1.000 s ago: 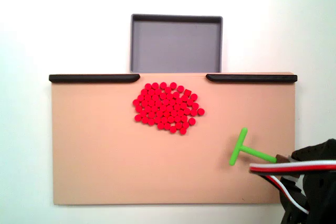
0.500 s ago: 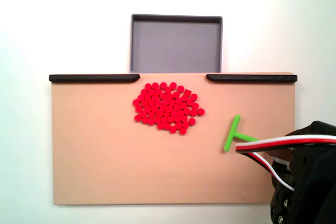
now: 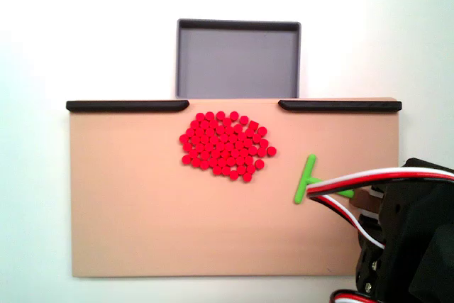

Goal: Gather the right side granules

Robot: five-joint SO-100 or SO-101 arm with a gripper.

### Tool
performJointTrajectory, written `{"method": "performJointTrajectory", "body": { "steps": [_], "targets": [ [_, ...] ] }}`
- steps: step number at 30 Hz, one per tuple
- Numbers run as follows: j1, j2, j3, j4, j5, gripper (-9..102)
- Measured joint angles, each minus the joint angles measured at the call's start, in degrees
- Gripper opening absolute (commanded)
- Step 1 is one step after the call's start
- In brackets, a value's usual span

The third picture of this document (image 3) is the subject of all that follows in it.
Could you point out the green T-shaped pusher tool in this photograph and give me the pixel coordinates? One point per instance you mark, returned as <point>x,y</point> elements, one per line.
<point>305,179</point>

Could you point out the red cylindrical granule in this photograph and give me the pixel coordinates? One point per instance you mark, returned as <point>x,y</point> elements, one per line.
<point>234,115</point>
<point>243,119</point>
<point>253,125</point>
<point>262,131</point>
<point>264,143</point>
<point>183,138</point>
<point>200,117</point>
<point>234,175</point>
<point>271,150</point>
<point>220,115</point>
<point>259,164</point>
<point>209,115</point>
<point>247,177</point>
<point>186,159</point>

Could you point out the grey rectangular tray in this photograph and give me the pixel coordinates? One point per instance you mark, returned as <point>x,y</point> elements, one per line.
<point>237,61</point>

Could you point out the beige plastic board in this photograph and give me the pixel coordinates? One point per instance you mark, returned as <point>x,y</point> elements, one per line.
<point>142,210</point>

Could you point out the black board rail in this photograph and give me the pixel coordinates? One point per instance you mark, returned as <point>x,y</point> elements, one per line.
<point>340,105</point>
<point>124,105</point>

